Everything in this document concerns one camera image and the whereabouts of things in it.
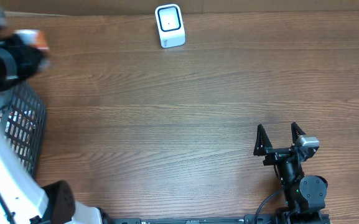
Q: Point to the small orange white box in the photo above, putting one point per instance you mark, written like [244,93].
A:
[33,38]

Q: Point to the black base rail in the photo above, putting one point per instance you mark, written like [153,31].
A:
[247,219]

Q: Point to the cardboard strip at table edge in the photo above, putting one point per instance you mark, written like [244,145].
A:
[133,7]

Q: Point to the grey plastic mesh basket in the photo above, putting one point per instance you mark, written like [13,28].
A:
[23,119]

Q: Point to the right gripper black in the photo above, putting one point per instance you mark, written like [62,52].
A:
[263,147]

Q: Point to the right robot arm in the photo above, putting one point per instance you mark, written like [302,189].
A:
[304,194]

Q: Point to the white barcode scanner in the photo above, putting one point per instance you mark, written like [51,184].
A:
[170,25]

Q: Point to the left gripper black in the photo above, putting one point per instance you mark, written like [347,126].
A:
[25,58]

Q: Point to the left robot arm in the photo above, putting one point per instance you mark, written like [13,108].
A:
[22,200]

